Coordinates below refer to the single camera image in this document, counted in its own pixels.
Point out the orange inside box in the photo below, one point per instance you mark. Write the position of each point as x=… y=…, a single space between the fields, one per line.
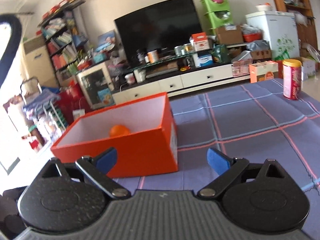
x=119 y=131

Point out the green stacked storage bins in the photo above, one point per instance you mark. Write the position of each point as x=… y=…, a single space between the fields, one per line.
x=218 y=13

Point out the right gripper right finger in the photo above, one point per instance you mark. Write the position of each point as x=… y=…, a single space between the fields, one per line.
x=228 y=170

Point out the black television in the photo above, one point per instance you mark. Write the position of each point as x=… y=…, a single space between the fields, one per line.
x=163 y=25

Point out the plaid blue tablecloth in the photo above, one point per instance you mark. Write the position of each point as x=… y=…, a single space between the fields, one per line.
x=252 y=121

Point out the white mini fridge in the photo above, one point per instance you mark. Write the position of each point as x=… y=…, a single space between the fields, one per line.
x=279 y=29

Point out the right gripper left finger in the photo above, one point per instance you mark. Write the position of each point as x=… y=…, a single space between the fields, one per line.
x=95 y=169

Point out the white glass-door cabinet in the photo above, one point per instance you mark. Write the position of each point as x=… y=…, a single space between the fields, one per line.
x=96 y=85

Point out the orange cardboard box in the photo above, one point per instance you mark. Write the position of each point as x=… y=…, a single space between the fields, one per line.
x=150 y=149

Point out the bookshelf with books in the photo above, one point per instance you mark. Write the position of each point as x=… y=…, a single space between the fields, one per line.
x=64 y=41

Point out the folding cart with bags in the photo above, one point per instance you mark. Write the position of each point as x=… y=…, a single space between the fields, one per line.
x=43 y=109

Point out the brown cardboard box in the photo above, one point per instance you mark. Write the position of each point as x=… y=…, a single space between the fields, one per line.
x=230 y=34

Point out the red yellow-lid canister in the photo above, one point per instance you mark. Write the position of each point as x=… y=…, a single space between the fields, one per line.
x=292 y=70

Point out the white tv stand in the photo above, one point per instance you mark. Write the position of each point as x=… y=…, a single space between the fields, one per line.
x=177 y=75

